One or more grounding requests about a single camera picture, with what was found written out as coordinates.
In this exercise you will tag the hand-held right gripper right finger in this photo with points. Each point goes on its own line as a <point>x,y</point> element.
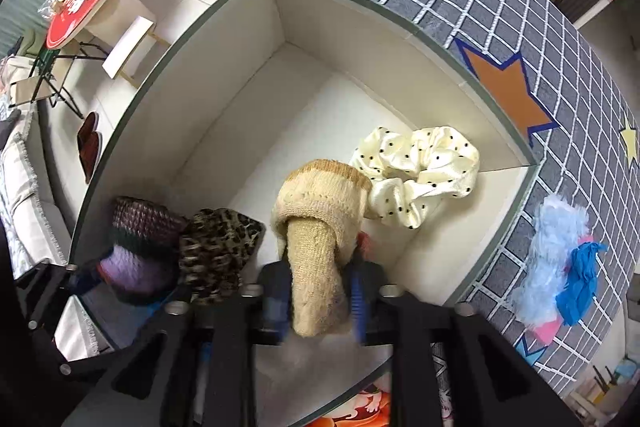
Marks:
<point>362,302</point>

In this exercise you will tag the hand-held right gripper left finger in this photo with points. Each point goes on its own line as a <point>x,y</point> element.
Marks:
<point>277,302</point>

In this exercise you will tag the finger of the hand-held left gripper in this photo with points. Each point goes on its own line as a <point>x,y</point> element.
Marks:
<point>82,281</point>

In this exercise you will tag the purple striped knitted sock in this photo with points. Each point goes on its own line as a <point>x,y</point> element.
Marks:
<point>135,267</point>

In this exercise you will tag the beige knitted sock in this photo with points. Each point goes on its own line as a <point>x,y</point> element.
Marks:
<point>315,257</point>

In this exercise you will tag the leopard print cloth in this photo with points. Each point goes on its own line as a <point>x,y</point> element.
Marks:
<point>220,247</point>

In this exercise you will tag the cream dotted scrunchie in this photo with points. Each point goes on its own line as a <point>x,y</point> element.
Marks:
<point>430,167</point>

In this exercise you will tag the white storage box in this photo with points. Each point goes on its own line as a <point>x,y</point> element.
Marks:
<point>300,117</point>

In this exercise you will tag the pink soft cloth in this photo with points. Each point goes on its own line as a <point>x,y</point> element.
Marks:
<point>546,333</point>

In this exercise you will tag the pink black knitted sock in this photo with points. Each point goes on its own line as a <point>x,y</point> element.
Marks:
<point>364,243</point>

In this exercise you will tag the white sofa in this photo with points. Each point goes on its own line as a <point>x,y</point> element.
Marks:
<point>25,207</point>

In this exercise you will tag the printed cartoon mat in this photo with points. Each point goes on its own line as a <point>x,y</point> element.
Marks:
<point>350,407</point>

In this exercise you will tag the dark red slipper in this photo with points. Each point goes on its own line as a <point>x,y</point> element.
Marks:
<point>92,159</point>
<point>86,137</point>

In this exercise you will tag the light blue fluffy cloth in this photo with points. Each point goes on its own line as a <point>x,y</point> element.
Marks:
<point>547,252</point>

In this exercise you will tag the black folding chair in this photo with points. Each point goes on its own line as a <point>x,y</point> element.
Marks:
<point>35,89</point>

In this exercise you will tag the white wooden stool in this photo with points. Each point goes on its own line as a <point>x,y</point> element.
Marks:
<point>127,47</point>

